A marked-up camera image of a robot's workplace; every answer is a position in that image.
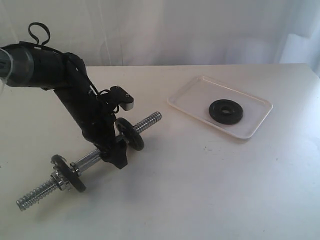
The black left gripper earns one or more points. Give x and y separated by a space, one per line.
94 114

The chrome spinlock collar nut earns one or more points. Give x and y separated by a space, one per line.
60 180

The chrome threaded dumbbell bar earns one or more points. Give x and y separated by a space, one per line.
80 166

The black weight plate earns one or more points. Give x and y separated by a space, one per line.
225 111

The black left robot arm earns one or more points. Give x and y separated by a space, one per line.
29 65

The white rectangular plastic tray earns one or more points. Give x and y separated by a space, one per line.
195 97

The white background curtain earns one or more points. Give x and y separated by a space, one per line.
172 32

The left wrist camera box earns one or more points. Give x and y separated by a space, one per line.
120 97

